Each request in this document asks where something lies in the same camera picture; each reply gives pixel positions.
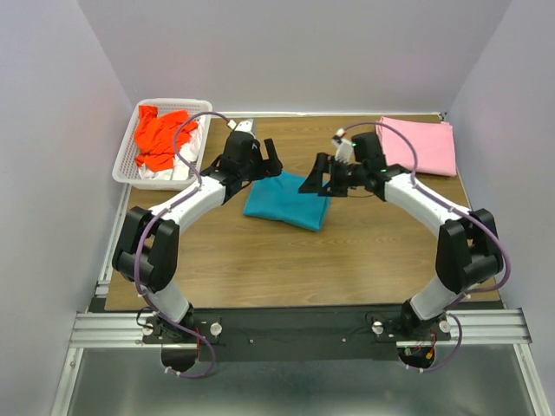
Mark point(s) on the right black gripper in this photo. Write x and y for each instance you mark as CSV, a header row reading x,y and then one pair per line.
x,y
314,184

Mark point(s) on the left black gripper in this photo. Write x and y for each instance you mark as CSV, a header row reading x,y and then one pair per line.
x,y
270,167

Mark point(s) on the teal polo shirt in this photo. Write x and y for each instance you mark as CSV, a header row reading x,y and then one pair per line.
x,y
278,199

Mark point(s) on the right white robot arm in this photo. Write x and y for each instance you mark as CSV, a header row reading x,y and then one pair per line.
x,y
467,251

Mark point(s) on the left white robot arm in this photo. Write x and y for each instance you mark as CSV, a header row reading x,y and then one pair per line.
x,y
147,250

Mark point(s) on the white t shirt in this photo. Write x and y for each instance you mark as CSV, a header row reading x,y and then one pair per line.
x,y
190,152

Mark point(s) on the orange t shirt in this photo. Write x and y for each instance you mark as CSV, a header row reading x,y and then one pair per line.
x,y
154,137

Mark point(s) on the folded pink t shirt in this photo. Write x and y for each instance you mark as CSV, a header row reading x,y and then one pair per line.
x,y
433,143

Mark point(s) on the white plastic laundry basket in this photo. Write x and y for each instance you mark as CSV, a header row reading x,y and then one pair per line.
x,y
126,170

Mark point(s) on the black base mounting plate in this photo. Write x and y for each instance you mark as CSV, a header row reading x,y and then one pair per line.
x,y
375,332

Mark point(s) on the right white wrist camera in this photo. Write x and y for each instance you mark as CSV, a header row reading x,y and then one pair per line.
x,y
344,147

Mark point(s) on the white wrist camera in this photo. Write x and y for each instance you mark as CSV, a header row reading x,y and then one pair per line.
x,y
245,126
344,147

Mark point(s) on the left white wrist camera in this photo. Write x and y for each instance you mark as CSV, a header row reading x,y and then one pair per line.
x,y
245,126

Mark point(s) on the aluminium frame rail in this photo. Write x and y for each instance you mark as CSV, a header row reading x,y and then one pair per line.
x,y
367,251

